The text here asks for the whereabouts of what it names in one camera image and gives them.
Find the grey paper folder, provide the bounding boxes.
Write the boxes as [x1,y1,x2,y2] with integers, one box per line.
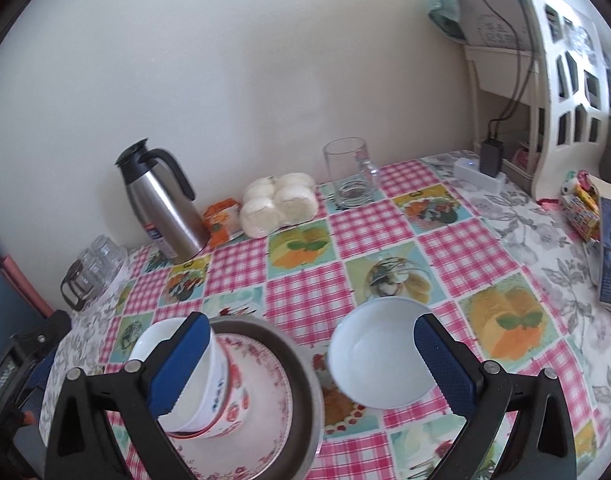
[454,0,536,53]

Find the small red-rimmed white bowl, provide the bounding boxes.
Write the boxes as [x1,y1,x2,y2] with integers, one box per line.
[165,360,252,441]

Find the bag of white steamed buns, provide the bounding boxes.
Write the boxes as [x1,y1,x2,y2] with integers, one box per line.
[239,172,320,238]

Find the white lattice plastic rack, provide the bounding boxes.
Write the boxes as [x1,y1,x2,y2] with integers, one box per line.
[463,0,611,201]

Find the white bowl with blue print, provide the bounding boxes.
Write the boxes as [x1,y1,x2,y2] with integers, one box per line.
[129,317,243,436]

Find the clear glass cup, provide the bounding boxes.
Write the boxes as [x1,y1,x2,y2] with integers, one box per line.
[91,234,131,283]

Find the pink checked fruit tablecloth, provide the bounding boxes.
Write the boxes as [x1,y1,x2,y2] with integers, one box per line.
[98,147,601,480]

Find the pink floral white plate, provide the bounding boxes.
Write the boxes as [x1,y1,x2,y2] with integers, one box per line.
[170,332,293,480]

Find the clear glass mug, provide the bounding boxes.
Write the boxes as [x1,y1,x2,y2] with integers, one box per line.
[323,137,381,209]

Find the large steel basin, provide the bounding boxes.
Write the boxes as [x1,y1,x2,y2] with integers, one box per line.
[185,316,327,480]

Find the white power strip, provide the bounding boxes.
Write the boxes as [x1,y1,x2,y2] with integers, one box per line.
[454,157,506,192]

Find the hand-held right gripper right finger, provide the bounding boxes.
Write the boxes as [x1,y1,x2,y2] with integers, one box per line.
[414,312,579,480]

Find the black charger cable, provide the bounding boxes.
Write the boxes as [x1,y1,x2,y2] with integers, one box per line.
[473,0,532,128]

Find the colourful snack packets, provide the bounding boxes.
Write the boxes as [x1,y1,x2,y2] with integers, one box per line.
[560,170,602,242]

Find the orange snack packet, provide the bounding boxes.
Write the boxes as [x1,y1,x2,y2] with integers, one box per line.
[202,199,243,248]

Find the black charger plug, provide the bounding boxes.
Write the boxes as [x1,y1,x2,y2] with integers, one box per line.
[480,140,505,177]

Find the stainless steel thermos jug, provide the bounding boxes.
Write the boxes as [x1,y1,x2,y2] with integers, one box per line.
[115,137,209,262]

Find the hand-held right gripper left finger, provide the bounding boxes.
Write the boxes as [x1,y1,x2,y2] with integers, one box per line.
[44,311,212,480]

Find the glass pitcher with black handle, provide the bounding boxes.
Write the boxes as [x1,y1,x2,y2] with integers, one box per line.
[60,259,113,312]

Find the teal cloth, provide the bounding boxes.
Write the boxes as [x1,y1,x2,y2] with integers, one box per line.
[428,0,466,41]

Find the plain white bowl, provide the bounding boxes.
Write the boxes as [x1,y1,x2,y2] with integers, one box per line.
[328,297,439,409]

